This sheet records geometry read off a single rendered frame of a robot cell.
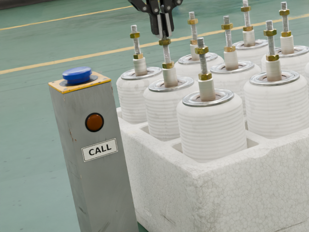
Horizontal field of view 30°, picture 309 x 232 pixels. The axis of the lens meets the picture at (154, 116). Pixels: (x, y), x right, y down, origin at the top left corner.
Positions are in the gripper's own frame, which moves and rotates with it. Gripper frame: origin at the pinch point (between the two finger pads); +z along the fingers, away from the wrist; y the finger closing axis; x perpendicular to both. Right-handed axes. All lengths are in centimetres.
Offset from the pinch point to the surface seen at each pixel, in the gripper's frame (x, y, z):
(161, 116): -3.2, -3.5, 13.6
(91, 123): -13.3, -16.3, 8.8
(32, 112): 98, -16, 35
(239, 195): -19.4, 1.1, 22.3
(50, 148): 58, -16, 35
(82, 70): -10.7, -15.6, 2.1
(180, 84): -1.8, 1.0, 9.7
